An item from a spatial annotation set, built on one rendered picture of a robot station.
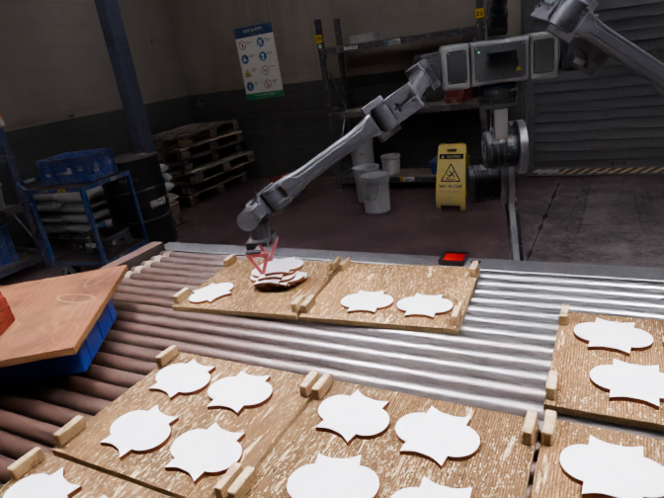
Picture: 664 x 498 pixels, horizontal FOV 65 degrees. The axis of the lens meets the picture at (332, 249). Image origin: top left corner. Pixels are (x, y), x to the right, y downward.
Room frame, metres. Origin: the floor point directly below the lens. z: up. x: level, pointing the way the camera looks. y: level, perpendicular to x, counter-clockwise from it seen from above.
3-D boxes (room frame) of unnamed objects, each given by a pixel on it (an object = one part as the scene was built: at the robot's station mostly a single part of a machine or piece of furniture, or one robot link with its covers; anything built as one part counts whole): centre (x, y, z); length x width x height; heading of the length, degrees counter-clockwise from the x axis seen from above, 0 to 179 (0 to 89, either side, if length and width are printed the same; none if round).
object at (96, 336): (1.25, 0.79, 0.97); 0.31 x 0.31 x 0.10; 5
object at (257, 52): (7.26, 0.60, 1.55); 0.61 x 0.02 x 0.91; 59
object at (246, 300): (1.47, 0.23, 0.93); 0.41 x 0.35 x 0.02; 65
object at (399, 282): (1.29, -0.15, 0.93); 0.41 x 0.35 x 0.02; 64
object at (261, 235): (1.46, 0.20, 1.10); 0.10 x 0.07 x 0.07; 171
